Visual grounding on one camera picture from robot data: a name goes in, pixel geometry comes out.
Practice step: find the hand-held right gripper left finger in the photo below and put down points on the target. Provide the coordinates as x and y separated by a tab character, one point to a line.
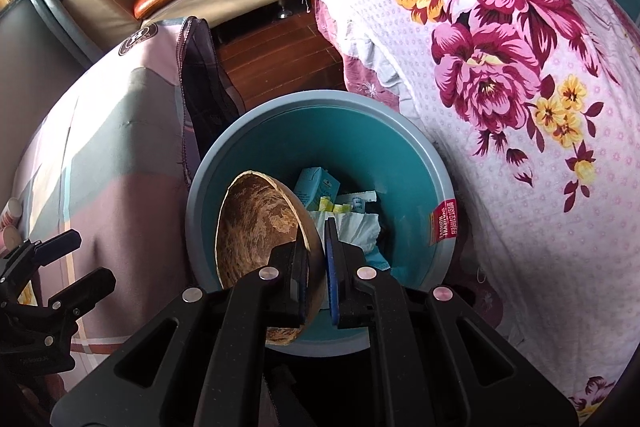
301	277

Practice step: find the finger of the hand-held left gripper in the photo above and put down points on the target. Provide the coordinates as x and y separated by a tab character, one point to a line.
55	244
85	287

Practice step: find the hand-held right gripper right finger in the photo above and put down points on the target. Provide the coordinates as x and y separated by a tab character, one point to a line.
332	277

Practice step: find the white tissue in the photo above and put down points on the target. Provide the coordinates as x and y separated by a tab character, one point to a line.
355	229

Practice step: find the brown coconut shell bowl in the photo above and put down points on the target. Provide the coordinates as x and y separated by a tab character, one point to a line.
255	227

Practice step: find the white printed wrapper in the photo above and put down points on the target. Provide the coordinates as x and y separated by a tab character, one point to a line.
357	199

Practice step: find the light blue drink carton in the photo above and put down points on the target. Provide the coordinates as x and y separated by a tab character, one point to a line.
312	187

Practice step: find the teal plastic bin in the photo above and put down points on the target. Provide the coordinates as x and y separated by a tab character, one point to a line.
360	147

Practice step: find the pink cup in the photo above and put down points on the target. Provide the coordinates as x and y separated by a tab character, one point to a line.
9	219

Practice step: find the pastel plaid bed cover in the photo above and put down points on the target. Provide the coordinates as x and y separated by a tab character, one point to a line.
110	157

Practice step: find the pink floral bed sheet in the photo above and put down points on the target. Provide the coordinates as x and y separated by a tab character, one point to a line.
525	107

